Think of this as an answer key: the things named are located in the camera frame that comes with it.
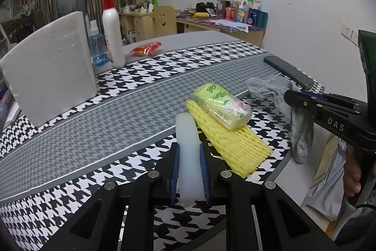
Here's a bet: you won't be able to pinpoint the wooden desk with printed cover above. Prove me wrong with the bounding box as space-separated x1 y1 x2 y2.
175 11 266 48

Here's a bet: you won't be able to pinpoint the grey sock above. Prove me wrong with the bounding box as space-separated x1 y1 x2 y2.
245 75 315 163

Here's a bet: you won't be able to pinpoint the white double wall socket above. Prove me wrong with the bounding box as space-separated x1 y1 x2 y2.
341 24 360 41

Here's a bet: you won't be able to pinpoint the clear blue bottle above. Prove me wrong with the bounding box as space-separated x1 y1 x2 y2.
88 20 110 66

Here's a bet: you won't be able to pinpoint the printed paper sheets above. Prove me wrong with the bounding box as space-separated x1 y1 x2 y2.
210 19 249 33

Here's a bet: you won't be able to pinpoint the white lotion bottle red pump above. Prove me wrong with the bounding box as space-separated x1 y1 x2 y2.
97 0 126 68

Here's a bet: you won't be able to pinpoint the dark hanging clothes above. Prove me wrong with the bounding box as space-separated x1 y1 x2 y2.
19 4 43 28

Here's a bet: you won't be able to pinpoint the red snack packet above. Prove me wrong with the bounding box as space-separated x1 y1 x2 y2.
131 42 163 57

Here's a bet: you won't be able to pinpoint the person's right hand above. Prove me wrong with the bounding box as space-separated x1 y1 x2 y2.
343 147 363 199

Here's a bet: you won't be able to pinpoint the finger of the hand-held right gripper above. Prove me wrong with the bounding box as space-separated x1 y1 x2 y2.
283 89 365 122
300 91 365 106

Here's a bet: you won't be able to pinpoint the black smartphone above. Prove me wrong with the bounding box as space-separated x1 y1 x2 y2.
263 55 315 90

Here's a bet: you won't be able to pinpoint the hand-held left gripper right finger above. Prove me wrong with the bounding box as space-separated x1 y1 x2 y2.
200 143 335 251

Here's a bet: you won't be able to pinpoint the white foam sleeve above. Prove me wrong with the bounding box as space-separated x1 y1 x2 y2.
175 113 206 201

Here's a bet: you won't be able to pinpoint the black headphones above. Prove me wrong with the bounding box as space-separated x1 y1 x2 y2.
196 2 216 16

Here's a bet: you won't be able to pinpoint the white styrofoam box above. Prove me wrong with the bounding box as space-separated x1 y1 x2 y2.
0 11 99 128

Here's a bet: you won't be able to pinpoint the row of toiletry bottles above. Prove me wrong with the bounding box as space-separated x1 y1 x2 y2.
216 0 268 28

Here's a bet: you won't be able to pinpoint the light wooden desk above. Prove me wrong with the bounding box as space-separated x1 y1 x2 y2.
119 8 183 43

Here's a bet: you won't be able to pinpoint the yellow foam net sleeve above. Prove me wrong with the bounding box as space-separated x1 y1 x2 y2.
185 100 272 178

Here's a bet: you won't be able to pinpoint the grey plastic bag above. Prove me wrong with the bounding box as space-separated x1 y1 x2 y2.
302 133 353 222

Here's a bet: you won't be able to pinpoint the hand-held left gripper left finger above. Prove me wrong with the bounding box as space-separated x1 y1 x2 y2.
38 142 180 251

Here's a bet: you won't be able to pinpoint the green tissue pack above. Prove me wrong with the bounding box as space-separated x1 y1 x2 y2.
192 83 252 131

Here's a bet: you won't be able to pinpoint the houndstooth table mat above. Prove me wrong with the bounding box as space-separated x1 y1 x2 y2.
0 39 325 251

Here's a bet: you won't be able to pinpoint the wooden chair with smiley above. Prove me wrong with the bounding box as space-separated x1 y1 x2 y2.
153 5 177 40

